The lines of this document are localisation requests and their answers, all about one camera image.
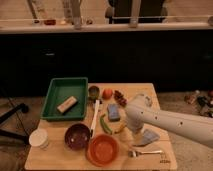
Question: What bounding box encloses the yellow banana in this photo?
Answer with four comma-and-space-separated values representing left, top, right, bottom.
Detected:
114, 122, 127, 134

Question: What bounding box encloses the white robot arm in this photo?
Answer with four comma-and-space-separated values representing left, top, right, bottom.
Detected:
125, 94, 213, 148

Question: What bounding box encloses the green plastic tray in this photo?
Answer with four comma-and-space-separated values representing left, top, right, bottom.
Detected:
41, 77, 88, 121

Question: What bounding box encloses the blue grey cloth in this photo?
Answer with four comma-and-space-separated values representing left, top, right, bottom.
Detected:
133, 129, 160, 147

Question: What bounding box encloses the silver fork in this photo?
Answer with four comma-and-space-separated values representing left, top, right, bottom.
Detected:
127, 150, 163, 157

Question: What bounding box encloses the blue sponge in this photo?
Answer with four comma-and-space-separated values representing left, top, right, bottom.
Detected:
107, 104, 120, 122

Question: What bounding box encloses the orange bowl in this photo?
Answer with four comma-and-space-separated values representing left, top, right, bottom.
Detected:
86, 134, 119, 167

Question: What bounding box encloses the orange tomato fruit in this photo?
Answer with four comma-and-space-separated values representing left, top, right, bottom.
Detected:
102, 88, 113, 99

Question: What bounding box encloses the purple bowl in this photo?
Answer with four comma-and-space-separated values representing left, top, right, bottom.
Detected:
64, 123, 90, 151

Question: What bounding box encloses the small green cup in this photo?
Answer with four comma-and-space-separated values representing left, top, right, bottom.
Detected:
88, 86, 100, 100

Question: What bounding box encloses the wooden block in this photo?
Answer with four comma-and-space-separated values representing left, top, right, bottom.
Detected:
57, 96, 77, 114

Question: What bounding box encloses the black cabinet counter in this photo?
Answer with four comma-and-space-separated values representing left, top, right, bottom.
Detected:
0, 23, 213, 96

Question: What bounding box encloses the white paper cup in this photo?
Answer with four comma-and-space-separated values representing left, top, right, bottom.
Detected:
29, 129, 49, 149

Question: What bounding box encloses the office chair base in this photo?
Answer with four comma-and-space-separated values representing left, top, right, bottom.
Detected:
0, 78, 30, 145

